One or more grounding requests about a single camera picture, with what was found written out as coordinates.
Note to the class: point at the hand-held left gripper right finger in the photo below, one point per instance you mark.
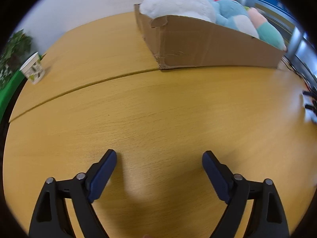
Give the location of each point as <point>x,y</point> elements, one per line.
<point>214,176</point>

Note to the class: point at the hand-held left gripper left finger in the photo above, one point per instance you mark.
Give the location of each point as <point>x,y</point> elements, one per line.
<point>104,176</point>

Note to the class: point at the brown cardboard box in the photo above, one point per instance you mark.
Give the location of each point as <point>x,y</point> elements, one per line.
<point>210,47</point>

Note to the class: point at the white black panda plush toy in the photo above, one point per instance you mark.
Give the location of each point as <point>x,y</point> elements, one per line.
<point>178,3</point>

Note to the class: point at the white black blurry object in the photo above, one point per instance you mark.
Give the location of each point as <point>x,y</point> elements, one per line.
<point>310,109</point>

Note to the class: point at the printed paper cup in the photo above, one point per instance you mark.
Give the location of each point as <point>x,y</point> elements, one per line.
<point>33,69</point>

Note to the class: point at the green board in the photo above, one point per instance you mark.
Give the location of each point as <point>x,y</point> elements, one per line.
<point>8,89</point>

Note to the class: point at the pale pink mint plush toy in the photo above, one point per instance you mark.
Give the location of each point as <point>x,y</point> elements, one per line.
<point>268,32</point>

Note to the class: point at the green leafy plant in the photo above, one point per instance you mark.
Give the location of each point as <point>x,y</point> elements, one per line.
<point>14,47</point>

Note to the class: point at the blue white plush toy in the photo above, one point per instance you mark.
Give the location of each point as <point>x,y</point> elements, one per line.
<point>232,13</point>

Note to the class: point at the glass door with blue band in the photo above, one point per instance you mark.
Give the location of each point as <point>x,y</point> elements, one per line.
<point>272,2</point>

